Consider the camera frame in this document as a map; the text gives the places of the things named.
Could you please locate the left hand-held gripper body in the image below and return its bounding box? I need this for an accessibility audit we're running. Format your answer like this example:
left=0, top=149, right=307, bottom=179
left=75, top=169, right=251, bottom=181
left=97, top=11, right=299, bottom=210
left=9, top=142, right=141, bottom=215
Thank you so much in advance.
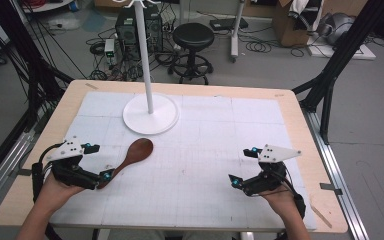
left=47, top=135, right=102, bottom=191

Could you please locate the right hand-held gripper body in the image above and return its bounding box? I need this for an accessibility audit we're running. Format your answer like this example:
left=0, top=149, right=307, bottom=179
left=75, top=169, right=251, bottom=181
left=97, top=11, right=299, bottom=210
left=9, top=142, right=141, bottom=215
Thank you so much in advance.
left=242, top=143, right=303, bottom=198

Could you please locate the brown wooden spoon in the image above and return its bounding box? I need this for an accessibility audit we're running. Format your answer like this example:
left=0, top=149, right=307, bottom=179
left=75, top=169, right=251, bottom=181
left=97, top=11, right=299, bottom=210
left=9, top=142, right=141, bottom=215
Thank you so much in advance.
left=96, top=137, right=155, bottom=190

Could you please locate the person's left hand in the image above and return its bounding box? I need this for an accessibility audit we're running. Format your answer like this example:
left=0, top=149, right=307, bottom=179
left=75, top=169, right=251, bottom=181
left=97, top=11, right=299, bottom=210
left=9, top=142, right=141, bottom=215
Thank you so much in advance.
left=35, top=173, right=87, bottom=213

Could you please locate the person's right hand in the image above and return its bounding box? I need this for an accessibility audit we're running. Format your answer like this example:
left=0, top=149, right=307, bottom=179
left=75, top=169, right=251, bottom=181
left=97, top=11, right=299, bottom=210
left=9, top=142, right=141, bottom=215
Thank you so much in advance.
left=259, top=187, right=300, bottom=222

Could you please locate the small white box with light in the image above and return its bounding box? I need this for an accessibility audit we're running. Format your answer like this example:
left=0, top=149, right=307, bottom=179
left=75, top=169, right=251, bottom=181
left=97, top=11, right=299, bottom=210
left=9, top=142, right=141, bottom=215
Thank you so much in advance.
left=103, top=38, right=116, bottom=65

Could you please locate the white stand with round base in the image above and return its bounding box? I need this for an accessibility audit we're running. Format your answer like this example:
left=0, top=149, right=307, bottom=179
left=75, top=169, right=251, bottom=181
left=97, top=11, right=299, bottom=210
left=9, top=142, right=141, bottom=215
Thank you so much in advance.
left=113, top=0, right=181, bottom=136

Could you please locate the black computer tower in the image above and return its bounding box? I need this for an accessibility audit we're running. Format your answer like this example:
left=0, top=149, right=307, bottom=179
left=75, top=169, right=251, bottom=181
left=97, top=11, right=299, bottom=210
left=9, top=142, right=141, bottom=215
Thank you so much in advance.
left=114, top=4, right=165, bottom=55

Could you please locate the brown cardboard box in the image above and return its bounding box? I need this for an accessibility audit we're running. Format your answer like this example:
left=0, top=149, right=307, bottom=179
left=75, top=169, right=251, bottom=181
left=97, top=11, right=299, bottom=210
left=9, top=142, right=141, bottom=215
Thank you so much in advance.
left=271, top=0, right=325, bottom=48

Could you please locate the black round stool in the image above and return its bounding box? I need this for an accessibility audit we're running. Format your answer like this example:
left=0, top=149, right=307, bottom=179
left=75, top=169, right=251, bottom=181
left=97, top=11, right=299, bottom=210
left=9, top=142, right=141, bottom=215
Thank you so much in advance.
left=167, top=22, right=216, bottom=86

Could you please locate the flat black device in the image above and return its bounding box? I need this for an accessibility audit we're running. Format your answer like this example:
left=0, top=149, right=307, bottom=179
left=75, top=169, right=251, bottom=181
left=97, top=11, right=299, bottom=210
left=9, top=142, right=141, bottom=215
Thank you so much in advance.
left=209, top=16, right=250, bottom=32

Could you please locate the white flat board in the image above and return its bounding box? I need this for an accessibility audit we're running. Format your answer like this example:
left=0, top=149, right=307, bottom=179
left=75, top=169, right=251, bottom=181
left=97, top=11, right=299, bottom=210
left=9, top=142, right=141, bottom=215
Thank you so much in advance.
left=305, top=32, right=377, bottom=61

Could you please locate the grey round appliance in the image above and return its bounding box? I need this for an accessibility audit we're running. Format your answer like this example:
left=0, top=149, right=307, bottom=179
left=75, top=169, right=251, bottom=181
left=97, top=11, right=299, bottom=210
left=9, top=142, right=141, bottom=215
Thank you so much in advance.
left=319, top=12, right=356, bottom=45

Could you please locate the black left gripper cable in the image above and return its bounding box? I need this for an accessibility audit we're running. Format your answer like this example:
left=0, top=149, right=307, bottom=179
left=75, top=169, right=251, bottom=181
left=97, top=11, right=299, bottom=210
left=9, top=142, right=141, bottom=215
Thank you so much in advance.
left=31, top=142, right=64, bottom=204

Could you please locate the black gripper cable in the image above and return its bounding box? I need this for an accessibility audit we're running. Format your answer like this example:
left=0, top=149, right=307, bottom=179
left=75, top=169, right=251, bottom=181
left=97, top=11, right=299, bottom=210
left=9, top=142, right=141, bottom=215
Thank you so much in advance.
left=31, top=142, right=64, bottom=204
left=281, top=166, right=307, bottom=220

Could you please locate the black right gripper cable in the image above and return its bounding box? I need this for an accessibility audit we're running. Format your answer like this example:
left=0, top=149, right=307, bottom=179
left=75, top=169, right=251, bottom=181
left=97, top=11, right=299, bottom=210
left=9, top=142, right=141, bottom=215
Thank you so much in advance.
left=281, top=166, right=307, bottom=220

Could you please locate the aluminium rail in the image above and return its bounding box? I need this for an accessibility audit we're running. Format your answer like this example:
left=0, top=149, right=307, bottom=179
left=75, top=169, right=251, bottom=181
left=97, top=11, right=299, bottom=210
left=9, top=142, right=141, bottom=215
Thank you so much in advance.
left=301, top=108, right=370, bottom=240
left=0, top=129, right=36, bottom=219

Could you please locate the black metal frame stand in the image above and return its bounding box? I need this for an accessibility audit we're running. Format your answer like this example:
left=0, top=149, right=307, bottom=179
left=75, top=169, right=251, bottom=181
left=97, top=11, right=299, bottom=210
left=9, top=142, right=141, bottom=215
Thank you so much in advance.
left=0, top=0, right=75, bottom=134
left=291, top=0, right=384, bottom=146

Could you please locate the coiled black floor cable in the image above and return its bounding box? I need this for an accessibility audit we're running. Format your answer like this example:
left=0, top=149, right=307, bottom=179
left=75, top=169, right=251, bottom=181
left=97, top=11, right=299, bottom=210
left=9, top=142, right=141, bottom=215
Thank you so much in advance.
left=245, top=39, right=273, bottom=54

